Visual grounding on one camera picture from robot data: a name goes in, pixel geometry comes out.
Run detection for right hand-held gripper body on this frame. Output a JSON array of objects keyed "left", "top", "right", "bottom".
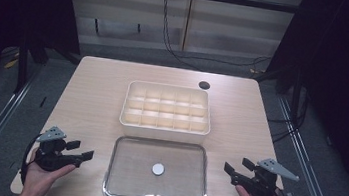
[{"left": 233, "top": 153, "right": 303, "bottom": 196}]

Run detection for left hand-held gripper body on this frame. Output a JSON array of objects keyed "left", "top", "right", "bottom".
[{"left": 32, "top": 124, "right": 87, "bottom": 176}]

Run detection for clear lid with white knob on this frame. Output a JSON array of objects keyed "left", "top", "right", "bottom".
[{"left": 101, "top": 132, "right": 214, "bottom": 196}]

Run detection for white compartment box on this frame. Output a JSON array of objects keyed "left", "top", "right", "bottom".
[{"left": 116, "top": 78, "right": 216, "bottom": 147}]

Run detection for person's left hand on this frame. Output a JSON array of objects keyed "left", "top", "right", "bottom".
[{"left": 16, "top": 145, "right": 78, "bottom": 196}]

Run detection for black stand leg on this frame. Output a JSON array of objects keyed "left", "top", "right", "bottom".
[{"left": 12, "top": 33, "right": 34, "bottom": 95}]

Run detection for yellow floor object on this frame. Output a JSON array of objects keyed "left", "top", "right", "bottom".
[{"left": 2, "top": 51, "right": 21, "bottom": 72}]

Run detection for dark curtain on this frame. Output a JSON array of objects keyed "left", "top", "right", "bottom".
[
  {"left": 241, "top": 0, "right": 349, "bottom": 196},
  {"left": 0, "top": 0, "right": 88, "bottom": 134}
]

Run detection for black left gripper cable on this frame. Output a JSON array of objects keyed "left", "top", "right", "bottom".
[{"left": 18, "top": 132, "right": 42, "bottom": 187}]

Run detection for black floor cables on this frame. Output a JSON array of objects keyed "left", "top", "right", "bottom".
[{"left": 263, "top": 83, "right": 313, "bottom": 148}]

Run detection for black hanging wall cable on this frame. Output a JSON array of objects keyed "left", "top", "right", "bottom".
[{"left": 153, "top": 0, "right": 279, "bottom": 81}]

